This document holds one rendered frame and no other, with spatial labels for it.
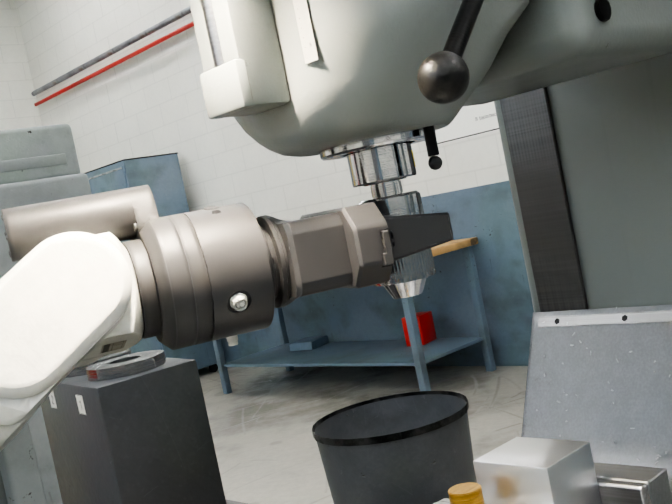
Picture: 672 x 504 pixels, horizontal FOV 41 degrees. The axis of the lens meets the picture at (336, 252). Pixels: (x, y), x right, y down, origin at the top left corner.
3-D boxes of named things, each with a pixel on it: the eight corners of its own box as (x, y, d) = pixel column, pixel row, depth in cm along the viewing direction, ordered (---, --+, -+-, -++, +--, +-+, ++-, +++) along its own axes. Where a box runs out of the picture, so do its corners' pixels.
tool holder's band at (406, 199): (424, 202, 67) (421, 189, 67) (419, 204, 63) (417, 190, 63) (363, 214, 68) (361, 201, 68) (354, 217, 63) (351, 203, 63)
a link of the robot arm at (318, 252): (379, 171, 58) (201, 204, 54) (406, 316, 59) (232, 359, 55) (315, 188, 70) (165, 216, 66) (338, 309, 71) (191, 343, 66)
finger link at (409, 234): (450, 248, 64) (372, 265, 62) (442, 204, 64) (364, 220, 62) (461, 247, 63) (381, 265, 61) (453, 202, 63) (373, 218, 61)
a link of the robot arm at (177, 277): (225, 326, 55) (35, 371, 51) (199, 355, 65) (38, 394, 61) (181, 157, 57) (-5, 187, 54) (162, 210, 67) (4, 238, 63)
